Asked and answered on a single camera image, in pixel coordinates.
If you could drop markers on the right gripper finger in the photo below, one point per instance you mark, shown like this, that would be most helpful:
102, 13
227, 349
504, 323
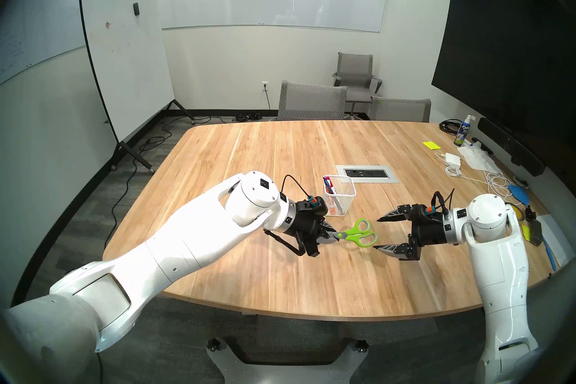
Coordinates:
391, 250
393, 213

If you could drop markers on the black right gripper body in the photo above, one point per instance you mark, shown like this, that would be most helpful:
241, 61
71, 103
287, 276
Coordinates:
427, 230

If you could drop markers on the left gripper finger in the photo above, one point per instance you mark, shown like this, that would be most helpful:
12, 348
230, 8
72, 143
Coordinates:
327, 240
328, 228

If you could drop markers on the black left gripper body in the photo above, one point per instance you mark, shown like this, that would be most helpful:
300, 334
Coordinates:
308, 225

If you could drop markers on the orange Expo marker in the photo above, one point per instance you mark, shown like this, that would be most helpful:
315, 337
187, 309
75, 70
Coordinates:
332, 207

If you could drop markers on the red cap patterned marker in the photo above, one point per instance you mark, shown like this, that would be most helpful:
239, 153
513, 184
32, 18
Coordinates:
330, 186

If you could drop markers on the blue ballpoint pen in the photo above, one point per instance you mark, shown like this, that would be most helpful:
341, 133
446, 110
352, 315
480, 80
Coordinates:
325, 183

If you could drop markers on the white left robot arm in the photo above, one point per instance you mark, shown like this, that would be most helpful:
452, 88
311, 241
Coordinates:
180, 243

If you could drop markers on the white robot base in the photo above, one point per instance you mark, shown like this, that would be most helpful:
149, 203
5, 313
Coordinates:
288, 374

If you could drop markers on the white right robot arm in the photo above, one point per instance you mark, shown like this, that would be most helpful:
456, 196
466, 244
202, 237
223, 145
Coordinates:
499, 270

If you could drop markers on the white mesh pen holder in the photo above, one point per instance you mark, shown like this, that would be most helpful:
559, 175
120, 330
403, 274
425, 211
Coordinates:
348, 203

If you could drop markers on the blue pen beside paper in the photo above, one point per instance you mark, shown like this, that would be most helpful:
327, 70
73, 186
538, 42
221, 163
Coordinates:
550, 255

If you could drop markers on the silver table power outlet panel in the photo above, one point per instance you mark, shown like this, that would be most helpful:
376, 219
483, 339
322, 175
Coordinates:
371, 173

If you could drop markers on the white power adapter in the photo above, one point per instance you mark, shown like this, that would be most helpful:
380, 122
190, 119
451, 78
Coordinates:
452, 159

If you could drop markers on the yellow sticky note pad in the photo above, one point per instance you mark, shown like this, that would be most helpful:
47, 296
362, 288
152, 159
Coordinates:
431, 145

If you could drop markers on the white crumpled tissue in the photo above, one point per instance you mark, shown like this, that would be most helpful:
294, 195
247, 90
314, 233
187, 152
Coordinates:
479, 158

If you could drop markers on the black yellow tape roll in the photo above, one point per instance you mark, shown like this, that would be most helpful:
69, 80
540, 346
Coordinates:
521, 213

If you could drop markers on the black base knob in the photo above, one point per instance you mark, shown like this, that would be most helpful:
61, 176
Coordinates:
213, 344
361, 345

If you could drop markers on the blue flat object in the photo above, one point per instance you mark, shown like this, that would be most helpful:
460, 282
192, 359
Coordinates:
521, 194

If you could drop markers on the Expo cleaner spray bottle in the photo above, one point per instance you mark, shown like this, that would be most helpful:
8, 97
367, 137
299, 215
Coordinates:
462, 133

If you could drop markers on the grey mesh table chair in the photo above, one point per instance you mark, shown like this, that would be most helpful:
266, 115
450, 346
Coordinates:
400, 110
312, 100

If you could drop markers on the grey yellow eraser block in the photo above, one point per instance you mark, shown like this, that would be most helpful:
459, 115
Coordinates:
535, 234

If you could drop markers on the black video sound bar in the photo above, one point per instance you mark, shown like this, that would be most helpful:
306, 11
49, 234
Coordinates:
508, 144

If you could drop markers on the white paper sheet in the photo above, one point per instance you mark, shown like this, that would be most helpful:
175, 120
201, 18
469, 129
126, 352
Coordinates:
560, 239

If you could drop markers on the grey office chair with armrests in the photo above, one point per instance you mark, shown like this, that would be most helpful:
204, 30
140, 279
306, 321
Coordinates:
355, 68

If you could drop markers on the mobile whiteboard on stand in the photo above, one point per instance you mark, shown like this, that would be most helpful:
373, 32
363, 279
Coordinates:
126, 59

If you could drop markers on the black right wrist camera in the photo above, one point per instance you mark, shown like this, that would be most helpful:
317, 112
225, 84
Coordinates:
427, 214

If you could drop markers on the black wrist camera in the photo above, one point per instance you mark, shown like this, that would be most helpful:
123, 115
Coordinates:
318, 206
427, 214

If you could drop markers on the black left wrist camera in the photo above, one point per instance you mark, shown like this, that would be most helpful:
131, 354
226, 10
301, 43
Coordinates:
318, 206

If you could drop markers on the large black wall screen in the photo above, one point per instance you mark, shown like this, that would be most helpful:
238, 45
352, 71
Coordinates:
504, 50

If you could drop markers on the wall whiteboard with writing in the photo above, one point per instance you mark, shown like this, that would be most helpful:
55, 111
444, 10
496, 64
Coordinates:
36, 41

